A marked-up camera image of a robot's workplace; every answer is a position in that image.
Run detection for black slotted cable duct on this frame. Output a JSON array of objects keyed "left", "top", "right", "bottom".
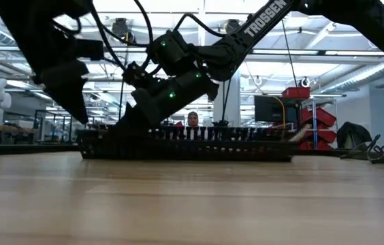
[{"left": 77, "top": 125, "right": 299, "bottom": 163}]

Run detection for person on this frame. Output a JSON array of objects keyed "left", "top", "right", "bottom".
[{"left": 187, "top": 110, "right": 200, "bottom": 128}]

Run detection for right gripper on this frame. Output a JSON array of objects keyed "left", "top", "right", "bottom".
[{"left": 112, "top": 86, "right": 166, "bottom": 137}]

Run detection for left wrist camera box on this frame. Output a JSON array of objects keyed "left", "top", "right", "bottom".
[{"left": 75, "top": 38, "right": 106, "bottom": 62}]

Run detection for red bin shelf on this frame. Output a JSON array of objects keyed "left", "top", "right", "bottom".
[{"left": 281, "top": 86, "right": 338, "bottom": 151}]

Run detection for black ceiling cable reel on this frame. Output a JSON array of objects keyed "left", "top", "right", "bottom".
[{"left": 111, "top": 17, "right": 138, "bottom": 45}]

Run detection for black bag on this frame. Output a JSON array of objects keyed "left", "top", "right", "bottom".
[{"left": 336, "top": 121, "right": 374, "bottom": 150}]

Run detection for yellow hanging cable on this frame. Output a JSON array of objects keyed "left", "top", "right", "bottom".
[{"left": 272, "top": 96, "right": 287, "bottom": 137}]

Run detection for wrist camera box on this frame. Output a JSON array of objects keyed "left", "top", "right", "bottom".
[
  {"left": 75, "top": 38, "right": 106, "bottom": 62},
  {"left": 122, "top": 60, "right": 161, "bottom": 90}
]

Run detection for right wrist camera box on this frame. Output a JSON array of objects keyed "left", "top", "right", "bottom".
[{"left": 122, "top": 60, "right": 161, "bottom": 90}]

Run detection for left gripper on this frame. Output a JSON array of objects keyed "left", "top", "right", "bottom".
[{"left": 32, "top": 59, "right": 91, "bottom": 125}]

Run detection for black monitor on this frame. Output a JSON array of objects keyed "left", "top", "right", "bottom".
[{"left": 255, "top": 95, "right": 299, "bottom": 123}]

